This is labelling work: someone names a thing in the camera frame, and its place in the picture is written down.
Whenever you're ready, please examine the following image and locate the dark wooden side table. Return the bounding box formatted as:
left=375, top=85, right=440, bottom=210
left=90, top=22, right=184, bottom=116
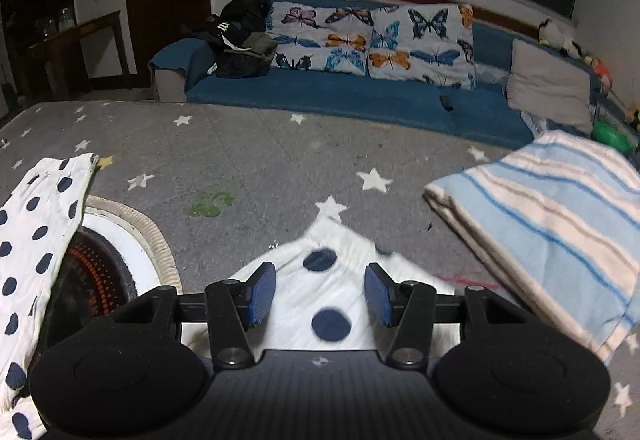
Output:
left=30, top=10, right=132, bottom=101

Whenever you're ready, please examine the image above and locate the blue sofa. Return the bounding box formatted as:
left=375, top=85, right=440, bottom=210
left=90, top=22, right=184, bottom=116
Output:
left=148, top=0, right=640, bottom=156

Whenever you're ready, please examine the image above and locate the orange pink toy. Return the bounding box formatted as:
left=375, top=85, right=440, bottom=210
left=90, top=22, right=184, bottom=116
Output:
left=590, top=54, right=614, bottom=87

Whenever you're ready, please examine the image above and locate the green ball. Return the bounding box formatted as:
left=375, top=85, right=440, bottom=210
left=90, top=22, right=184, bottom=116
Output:
left=592, top=120, right=632, bottom=154

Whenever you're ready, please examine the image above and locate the butterfly print pillow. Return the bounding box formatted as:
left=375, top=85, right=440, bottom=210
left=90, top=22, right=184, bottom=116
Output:
left=367, top=2, right=476, bottom=90
left=265, top=0, right=377, bottom=73

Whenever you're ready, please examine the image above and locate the white navy polka dot garment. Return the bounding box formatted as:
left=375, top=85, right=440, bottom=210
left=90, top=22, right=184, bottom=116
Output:
left=0, top=152, right=457, bottom=440

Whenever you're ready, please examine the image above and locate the blue striped folded blanket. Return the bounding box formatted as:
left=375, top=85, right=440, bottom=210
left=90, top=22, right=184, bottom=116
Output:
left=424, top=130, right=640, bottom=366

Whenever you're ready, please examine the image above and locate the white black plush toy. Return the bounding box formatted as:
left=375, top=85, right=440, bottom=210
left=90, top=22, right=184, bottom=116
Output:
left=537, top=17, right=586, bottom=58

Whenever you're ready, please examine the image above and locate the pile of dark clothes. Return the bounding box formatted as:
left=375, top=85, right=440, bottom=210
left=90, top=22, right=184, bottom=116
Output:
left=187, top=0, right=278, bottom=80

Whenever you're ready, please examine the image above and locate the grey star print tablecloth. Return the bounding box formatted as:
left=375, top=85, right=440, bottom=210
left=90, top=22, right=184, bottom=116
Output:
left=0, top=100, right=640, bottom=440

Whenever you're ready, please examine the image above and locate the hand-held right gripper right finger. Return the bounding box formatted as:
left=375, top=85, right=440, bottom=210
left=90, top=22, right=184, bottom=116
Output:
left=364, top=264, right=532, bottom=368

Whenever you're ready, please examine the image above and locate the grey cushion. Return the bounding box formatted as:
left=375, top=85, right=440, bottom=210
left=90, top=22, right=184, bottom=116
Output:
left=506, top=39, right=593, bottom=136

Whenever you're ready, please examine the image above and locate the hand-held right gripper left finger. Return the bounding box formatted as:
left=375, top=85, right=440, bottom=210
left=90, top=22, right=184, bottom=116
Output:
left=114, top=262, right=277, bottom=368

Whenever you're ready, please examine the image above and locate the round black induction cooker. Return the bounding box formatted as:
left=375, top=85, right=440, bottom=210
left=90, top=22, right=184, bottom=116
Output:
left=39, top=207, right=168, bottom=353

